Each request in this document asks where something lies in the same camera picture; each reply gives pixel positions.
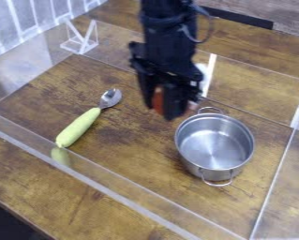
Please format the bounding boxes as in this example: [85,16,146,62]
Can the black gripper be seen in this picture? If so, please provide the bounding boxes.
[129,0,204,121]

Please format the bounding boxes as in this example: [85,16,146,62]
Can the red and white toy mushroom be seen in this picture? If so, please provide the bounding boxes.
[151,86,198,114]

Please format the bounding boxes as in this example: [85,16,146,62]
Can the silver metal pot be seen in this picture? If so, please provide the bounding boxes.
[174,106,255,188]

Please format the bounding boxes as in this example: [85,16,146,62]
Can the black bar on table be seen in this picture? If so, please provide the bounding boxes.
[203,6,274,30]

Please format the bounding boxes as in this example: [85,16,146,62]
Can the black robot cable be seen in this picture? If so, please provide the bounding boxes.
[178,2,214,45]

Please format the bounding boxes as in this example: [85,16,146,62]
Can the spoon with green handle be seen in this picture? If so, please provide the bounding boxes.
[55,88,123,147]

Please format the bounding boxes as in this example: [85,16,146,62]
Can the clear acrylic triangle bracket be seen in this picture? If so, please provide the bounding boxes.
[60,20,99,55]

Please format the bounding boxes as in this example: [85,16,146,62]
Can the clear acrylic enclosure wall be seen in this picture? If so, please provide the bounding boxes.
[0,115,246,240]

